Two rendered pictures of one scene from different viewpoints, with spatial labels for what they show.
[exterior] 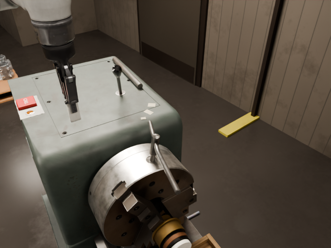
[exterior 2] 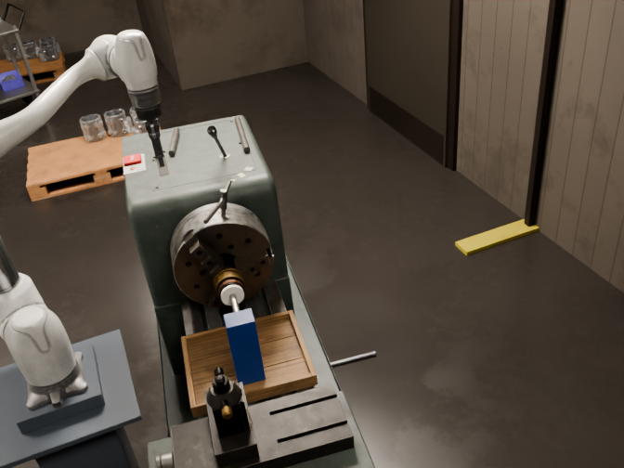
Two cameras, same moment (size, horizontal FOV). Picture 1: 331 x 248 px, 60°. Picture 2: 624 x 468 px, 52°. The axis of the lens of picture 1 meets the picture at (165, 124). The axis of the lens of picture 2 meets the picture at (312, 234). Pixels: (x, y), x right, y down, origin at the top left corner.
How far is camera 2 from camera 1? 124 cm
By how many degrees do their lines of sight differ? 16
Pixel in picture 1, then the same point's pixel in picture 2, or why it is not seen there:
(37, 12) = (129, 84)
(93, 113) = (188, 173)
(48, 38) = (136, 102)
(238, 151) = (475, 278)
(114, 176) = (188, 226)
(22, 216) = (136, 326)
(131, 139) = (215, 199)
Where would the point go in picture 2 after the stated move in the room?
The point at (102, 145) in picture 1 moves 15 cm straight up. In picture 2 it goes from (186, 201) to (175, 158)
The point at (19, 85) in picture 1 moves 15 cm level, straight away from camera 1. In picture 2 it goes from (131, 143) to (131, 127)
